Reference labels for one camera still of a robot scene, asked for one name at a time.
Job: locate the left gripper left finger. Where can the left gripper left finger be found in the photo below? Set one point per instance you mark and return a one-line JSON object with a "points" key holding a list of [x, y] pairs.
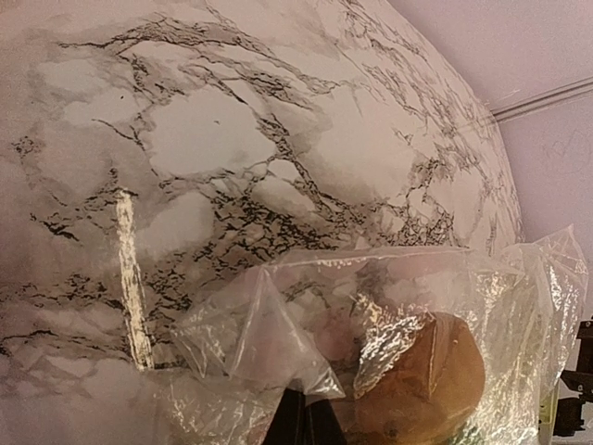
{"points": [[287, 425]]}

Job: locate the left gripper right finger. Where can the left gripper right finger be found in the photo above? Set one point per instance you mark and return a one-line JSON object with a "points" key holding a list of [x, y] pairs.
{"points": [[321, 424]]}

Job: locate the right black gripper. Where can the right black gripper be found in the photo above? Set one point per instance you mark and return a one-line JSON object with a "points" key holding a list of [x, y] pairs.
{"points": [[570, 410]]}

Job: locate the clear zip top bag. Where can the clear zip top bag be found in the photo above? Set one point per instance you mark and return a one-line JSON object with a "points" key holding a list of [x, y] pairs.
{"points": [[331, 323]]}

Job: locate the brown fake potato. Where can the brown fake potato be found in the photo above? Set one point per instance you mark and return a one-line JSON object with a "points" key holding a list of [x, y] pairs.
{"points": [[428, 395]]}

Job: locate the right aluminium frame post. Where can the right aluminium frame post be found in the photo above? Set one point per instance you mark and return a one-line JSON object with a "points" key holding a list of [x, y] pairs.
{"points": [[558, 96]]}

